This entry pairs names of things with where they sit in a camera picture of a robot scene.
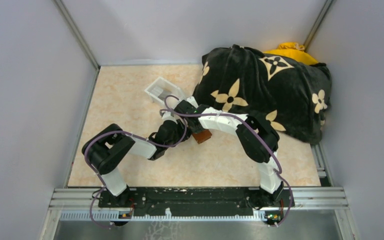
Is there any brown leather card holder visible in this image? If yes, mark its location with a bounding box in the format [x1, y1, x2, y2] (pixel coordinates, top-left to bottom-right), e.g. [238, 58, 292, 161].
[192, 129, 212, 144]

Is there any white translucent plastic card box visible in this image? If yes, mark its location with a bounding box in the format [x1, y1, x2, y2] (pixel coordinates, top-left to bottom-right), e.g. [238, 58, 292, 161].
[144, 76, 187, 108]

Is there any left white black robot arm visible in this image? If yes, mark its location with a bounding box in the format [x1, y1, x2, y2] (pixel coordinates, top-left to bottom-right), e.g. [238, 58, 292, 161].
[81, 119, 192, 207]

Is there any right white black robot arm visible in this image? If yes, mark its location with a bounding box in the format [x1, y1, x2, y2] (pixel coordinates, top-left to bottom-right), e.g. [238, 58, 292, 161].
[173, 99, 283, 206]

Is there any black floral plush blanket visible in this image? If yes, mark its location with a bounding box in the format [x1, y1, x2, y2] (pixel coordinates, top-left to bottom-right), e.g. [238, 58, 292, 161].
[193, 44, 332, 145]

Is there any yellow cloth bundle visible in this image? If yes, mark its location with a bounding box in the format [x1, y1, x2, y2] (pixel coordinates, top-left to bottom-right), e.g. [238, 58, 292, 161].
[263, 42, 319, 65]

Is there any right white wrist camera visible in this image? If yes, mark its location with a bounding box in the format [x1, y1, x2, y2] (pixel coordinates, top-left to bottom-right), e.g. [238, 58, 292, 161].
[186, 96, 199, 108]

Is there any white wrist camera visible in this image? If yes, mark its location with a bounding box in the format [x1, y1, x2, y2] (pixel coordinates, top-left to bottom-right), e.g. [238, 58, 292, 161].
[186, 96, 199, 108]
[160, 110, 177, 124]

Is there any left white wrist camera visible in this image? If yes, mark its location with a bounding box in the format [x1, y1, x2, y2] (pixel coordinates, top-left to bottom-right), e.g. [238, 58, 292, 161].
[160, 110, 177, 124]

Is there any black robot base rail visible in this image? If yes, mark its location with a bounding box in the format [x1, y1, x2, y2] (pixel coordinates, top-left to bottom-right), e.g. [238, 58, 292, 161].
[98, 177, 296, 218]

